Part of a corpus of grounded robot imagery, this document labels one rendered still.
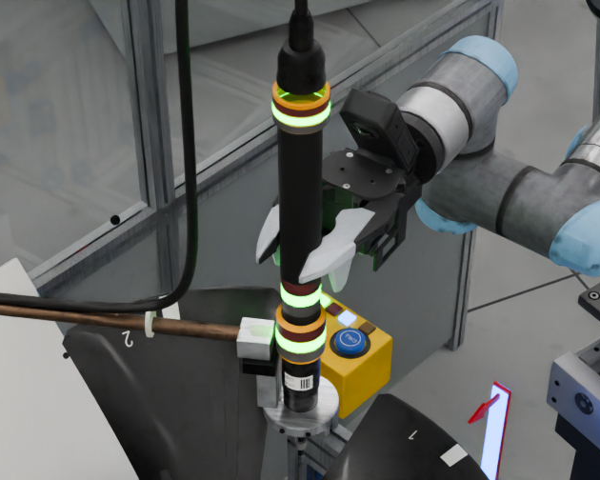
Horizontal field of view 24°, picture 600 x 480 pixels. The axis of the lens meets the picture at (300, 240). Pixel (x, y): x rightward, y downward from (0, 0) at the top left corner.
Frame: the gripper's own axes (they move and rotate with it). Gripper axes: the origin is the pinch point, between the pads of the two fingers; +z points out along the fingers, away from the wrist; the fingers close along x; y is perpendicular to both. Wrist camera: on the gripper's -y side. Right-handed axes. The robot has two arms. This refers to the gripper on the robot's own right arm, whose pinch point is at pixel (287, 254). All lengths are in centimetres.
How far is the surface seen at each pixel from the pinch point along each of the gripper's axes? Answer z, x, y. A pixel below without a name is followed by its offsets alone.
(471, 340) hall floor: -144, 45, 166
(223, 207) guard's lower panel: -69, 60, 75
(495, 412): -35, -6, 51
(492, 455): -35, -7, 59
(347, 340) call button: -41, 18, 58
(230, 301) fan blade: -10.5, 14.2, 22.3
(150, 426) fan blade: 1.0, 16.3, 31.7
